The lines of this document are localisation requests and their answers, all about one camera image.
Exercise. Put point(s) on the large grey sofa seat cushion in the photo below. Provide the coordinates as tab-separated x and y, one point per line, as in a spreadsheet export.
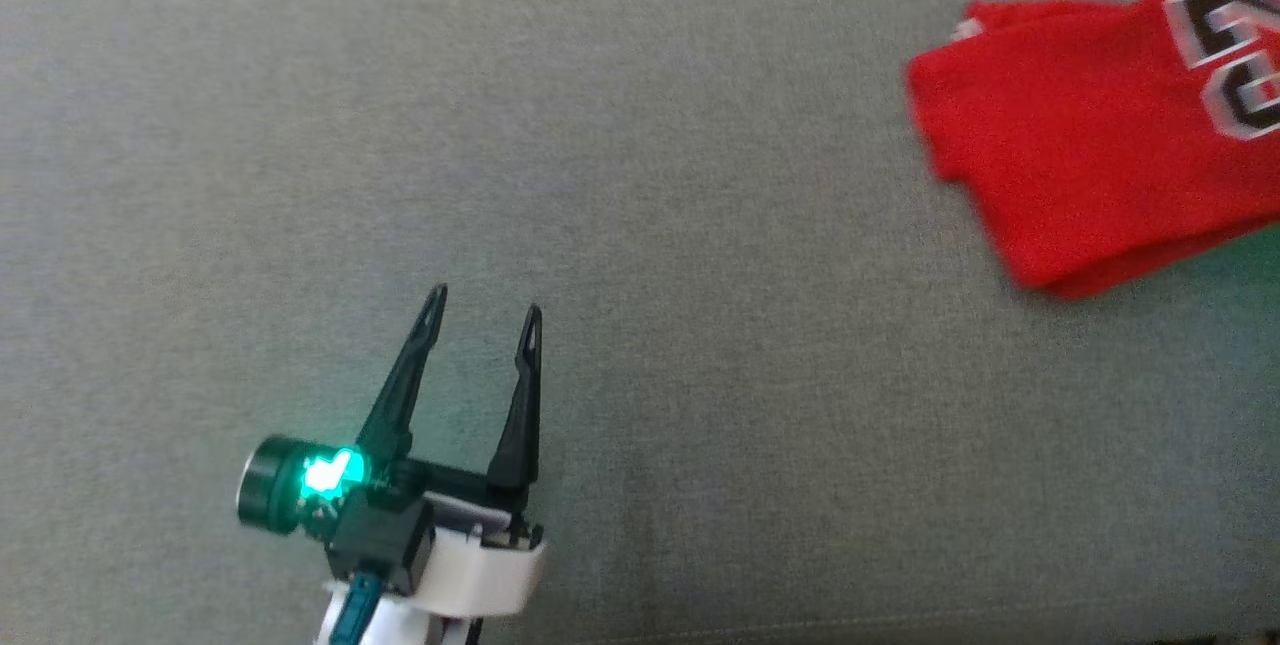
600	175

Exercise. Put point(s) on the red and white sports jersey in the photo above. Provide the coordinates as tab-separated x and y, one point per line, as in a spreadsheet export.
1080	145

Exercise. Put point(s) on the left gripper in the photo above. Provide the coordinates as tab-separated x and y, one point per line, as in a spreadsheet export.
480	570

